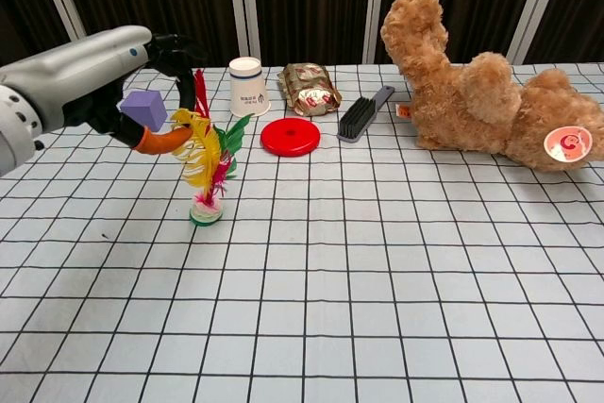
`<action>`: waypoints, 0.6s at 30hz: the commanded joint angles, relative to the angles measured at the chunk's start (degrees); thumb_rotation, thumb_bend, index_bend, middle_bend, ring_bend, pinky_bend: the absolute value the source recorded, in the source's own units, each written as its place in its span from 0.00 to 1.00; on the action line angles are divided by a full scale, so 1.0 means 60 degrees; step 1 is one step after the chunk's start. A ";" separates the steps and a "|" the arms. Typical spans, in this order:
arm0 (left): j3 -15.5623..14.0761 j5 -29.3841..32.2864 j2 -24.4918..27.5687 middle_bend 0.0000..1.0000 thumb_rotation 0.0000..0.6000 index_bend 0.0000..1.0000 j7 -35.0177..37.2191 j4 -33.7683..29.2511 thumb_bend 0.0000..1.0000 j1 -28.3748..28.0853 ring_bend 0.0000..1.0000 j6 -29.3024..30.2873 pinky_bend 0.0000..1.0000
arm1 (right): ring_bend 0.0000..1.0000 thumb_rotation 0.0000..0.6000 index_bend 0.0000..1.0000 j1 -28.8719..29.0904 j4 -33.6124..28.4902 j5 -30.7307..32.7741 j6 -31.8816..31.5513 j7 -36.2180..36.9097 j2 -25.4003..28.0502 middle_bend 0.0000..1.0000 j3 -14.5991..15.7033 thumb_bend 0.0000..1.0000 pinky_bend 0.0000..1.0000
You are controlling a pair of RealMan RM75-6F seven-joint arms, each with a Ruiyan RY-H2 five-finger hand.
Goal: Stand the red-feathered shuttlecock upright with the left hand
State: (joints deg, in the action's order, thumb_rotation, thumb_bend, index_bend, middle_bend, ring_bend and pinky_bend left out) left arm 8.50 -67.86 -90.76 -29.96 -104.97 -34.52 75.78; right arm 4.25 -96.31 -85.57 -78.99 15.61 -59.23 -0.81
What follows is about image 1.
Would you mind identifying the grey black bristle brush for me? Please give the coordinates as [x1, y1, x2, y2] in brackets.
[336, 85, 396, 143]

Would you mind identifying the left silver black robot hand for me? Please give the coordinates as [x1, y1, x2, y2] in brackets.
[0, 25, 210, 156]

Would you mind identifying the colourful feather shuttlecock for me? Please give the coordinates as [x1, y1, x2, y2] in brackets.
[170, 68, 251, 228]

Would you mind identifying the gold foil snack packet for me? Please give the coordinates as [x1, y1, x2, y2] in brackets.
[277, 62, 342, 116]

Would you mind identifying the purple foam cube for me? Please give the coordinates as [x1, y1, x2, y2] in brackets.
[120, 90, 169, 133]

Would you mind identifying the white paper cup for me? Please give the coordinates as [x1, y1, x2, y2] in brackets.
[227, 57, 272, 117]

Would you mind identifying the red plastic disc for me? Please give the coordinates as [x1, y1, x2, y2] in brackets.
[260, 118, 321, 158]

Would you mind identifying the brown plush teddy bear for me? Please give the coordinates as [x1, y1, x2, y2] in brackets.
[379, 0, 604, 173]

